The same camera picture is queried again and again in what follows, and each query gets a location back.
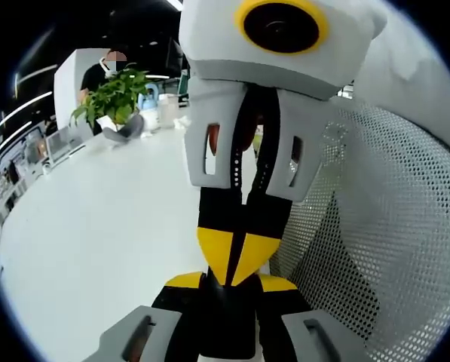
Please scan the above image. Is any white plant pot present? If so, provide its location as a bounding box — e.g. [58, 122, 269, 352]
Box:
[96, 115, 124, 133]

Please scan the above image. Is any green potted plant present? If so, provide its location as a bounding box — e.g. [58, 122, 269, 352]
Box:
[69, 63, 154, 133]

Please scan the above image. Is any white mesh office chair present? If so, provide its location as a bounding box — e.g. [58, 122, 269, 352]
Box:
[268, 101, 450, 362]

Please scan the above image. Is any white and blue jug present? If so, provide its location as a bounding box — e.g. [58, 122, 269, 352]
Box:
[137, 83, 161, 131]

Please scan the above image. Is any row of office desks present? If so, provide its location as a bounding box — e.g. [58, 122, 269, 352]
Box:
[0, 124, 48, 227]

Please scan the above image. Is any person's white shirt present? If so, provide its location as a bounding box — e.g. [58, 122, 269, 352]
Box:
[344, 7, 450, 163]

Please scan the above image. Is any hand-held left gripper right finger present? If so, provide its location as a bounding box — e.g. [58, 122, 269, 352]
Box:
[255, 274, 369, 362]

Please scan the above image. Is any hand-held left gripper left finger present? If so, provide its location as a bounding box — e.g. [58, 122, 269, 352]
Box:
[83, 271, 206, 362]

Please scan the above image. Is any black remote control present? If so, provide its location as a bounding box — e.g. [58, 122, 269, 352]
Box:
[197, 265, 265, 358]

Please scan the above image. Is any dark grey curved object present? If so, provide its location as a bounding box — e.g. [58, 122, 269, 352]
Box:
[102, 112, 146, 143]

